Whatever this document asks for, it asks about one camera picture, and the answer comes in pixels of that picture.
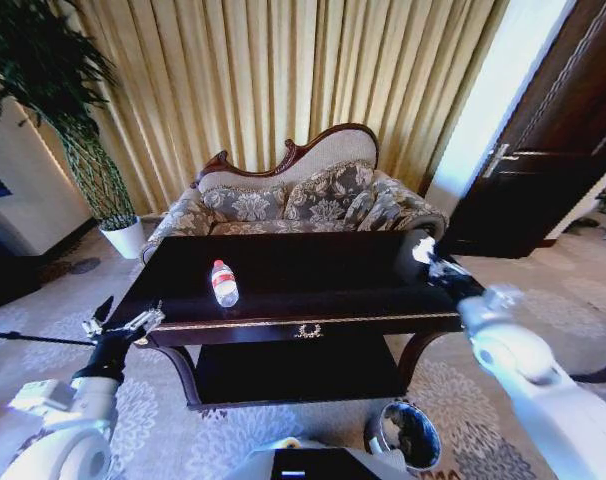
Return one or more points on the wide floral sofa cushion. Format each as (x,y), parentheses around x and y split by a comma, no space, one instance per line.
(243,202)

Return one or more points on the round dark floor cover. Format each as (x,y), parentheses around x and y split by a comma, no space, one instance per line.
(85,265)

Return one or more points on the large floral sofa cushion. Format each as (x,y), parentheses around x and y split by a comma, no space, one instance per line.
(328,192)

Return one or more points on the white plant pot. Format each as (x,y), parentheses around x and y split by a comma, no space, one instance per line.
(125,239)

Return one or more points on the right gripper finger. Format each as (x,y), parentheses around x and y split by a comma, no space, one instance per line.
(439,270)
(423,249)

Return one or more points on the dark wooden coffee table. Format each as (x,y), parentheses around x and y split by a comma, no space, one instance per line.
(303,280)

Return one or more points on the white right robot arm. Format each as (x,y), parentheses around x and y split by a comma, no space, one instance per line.
(533,380)

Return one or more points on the dark low cabinet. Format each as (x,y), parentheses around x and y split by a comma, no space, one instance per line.
(3,260)

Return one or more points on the floral upholstered wooden sofa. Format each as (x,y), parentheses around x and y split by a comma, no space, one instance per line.
(333,145)

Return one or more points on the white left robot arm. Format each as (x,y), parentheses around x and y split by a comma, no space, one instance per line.
(83,415)

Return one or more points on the dark brown wooden door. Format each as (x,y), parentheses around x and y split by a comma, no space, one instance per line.
(558,150)

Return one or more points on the silver trash bin black liner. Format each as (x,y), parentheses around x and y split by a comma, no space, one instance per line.
(405,436)

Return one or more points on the small floral sofa cushion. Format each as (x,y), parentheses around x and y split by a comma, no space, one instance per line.
(363,210)

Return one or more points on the beige pleated curtain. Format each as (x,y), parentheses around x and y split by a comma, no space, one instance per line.
(283,75)

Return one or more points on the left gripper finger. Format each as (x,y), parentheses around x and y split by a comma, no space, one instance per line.
(144,319)
(99,316)

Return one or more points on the white robot front shell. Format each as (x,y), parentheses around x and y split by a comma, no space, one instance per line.
(308,462)

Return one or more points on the clear plastic water bottle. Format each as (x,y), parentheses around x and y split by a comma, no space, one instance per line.
(225,284)

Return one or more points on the tall green potted plant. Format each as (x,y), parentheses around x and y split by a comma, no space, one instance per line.
(43,65)

